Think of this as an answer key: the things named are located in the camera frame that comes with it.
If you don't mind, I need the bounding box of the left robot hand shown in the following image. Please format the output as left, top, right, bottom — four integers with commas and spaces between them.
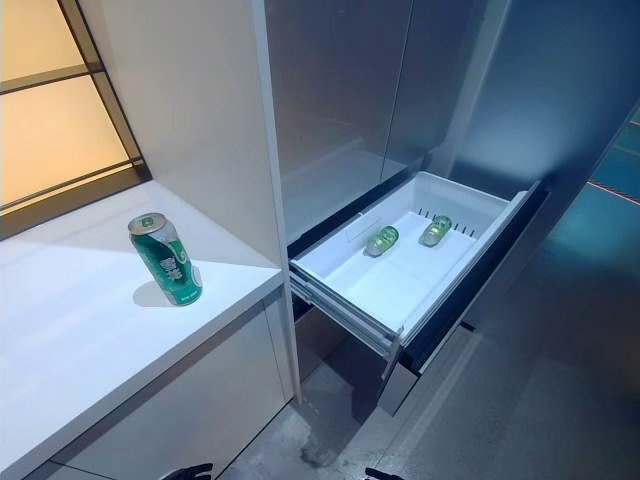
168, 462, 214, 480

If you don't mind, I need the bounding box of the white fridge drawer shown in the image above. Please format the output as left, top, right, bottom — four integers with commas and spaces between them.
288, 170, 551, 382

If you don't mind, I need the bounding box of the stainless steel fridge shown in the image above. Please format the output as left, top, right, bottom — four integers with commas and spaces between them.
263, 0, 640, 417

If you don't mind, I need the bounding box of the white counter cabinet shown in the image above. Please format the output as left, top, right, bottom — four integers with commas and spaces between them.
0, 178, 301, 480

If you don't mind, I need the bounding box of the green drink can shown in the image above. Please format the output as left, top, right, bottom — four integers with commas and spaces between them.
127, 212, 204, 307

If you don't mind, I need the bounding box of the left green bottle in drawer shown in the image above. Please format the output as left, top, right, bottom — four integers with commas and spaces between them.
366, 225, 400, 257

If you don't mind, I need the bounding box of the green bottle in drawer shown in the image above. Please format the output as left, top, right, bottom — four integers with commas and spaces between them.
366, 225, 400, 257
418, 214, 453, 247

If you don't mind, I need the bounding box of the right green bottle in drawer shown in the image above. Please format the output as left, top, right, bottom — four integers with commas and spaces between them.
418, 214, 453, 247

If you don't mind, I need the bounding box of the tall white cabinet panel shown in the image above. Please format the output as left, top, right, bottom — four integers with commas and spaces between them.
77, 0, 302, 399

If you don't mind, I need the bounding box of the window with dark frame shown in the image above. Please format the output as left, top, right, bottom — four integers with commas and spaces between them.
0, 0, 154, 242

